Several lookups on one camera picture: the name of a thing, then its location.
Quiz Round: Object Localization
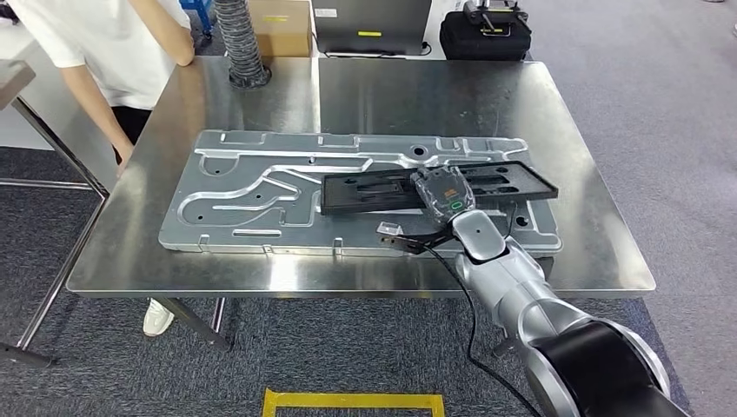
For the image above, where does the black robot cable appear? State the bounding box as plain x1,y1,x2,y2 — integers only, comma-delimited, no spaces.
426,207,542,417

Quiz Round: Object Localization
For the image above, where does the stainless steel workbench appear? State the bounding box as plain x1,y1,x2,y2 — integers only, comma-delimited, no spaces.
66,56,658,354

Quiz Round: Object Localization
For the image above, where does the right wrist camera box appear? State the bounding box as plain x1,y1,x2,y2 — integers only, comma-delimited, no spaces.
376,220,456,256

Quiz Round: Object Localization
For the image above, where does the grey aluminium fixture plate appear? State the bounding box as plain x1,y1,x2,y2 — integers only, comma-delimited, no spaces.
158,129,564,258

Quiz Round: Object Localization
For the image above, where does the white sneaker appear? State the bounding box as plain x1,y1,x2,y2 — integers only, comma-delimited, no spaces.
143,299,176,338

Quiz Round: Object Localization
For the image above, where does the black carry bag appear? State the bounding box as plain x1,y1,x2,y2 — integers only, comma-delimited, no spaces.
439,0,533,62

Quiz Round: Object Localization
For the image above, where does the blue metal frame leg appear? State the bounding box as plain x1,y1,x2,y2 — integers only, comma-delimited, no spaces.
178,0,216,42

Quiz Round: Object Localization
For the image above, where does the person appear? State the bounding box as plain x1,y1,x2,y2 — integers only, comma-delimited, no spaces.
0,0,197,338

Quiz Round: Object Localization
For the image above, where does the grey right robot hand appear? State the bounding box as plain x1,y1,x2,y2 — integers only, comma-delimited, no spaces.
409,167,477,222

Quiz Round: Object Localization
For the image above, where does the yellow floor tape square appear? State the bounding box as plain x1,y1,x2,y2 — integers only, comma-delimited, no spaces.
262,388,446,417

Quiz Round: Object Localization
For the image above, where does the brown cardboard box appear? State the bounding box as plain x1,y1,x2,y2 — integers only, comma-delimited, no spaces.
247,0,313,57

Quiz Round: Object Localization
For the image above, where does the grey ribbed hose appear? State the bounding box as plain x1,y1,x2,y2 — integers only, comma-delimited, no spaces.
214,0,273,90

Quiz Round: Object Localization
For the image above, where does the dark grey laptop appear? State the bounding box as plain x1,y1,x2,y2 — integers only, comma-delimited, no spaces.
311,0,433,57

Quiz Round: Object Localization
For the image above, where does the steel side table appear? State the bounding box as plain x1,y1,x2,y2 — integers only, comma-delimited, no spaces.
0,60,111,369

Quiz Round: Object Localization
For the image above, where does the black plastic frame part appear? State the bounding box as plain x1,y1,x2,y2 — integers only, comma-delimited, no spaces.
320,160,560,217

